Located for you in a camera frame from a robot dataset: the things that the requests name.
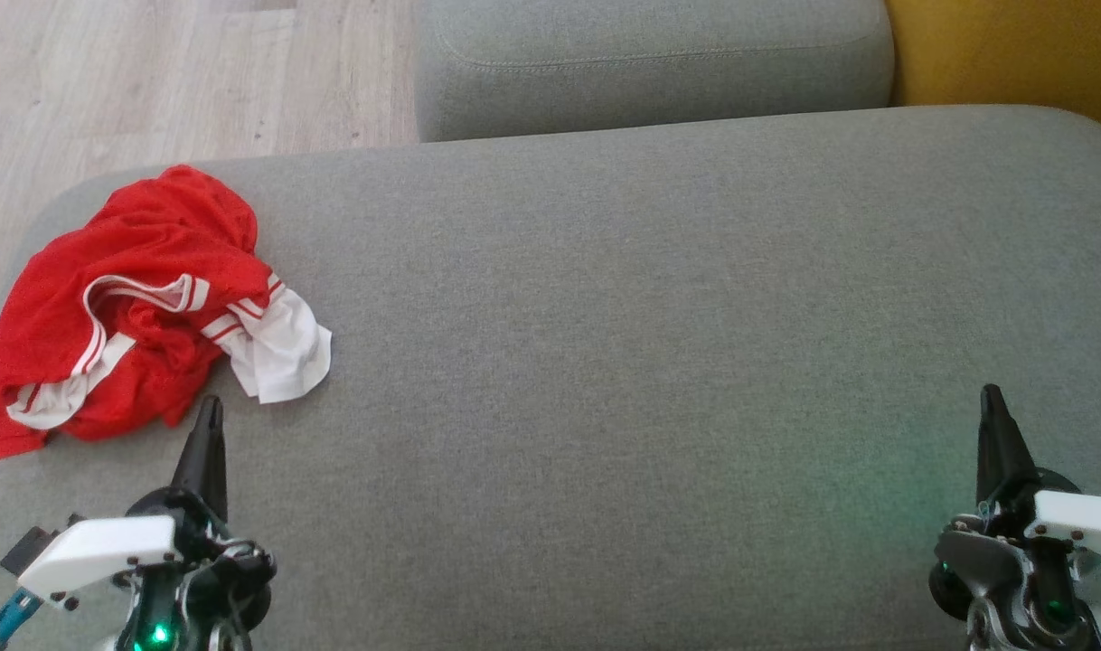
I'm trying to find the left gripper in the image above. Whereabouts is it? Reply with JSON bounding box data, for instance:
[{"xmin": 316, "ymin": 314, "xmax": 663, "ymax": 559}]
[{"xmin": 117, "ymin": 395, "xmax": 278, "ymax": 651}]

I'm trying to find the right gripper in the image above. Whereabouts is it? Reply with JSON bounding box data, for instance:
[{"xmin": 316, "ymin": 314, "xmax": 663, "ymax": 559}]
[{"xmin": 930, "ymin": 384, "xmax": 1101, "ymax": 651}]

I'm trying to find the red and white sports jersey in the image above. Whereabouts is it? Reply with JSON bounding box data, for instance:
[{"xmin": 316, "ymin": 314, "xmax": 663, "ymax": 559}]
[{"xmin": 0, "ymin": 165, "xmax": 333, "ymax": 467}]

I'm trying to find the yellow sofa back cushion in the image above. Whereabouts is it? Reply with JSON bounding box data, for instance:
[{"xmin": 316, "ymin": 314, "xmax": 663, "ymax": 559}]
[{"xmin": 885, "ymin": 0, "xmax": 1101, "ymax": 141}]

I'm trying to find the large grey fabric sofa ottoman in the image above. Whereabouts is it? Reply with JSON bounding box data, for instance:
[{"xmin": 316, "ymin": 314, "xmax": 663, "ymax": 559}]
[{"xmin": 0, "ymin": 104, "xmax": 1101, "ymax": 651}]

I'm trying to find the grey sofa seat cushion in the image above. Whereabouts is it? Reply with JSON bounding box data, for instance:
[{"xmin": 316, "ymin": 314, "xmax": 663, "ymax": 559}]
[{"xmin": 413, "ymin": 0, "xmax": 895, "ymax": 143}]

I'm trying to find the black cable with blue plug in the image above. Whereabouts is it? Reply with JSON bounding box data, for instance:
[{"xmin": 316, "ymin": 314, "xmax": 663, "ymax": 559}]
[{"xmin": 0, "ymin": 588, "xmax": 45, "ymax": 650}]

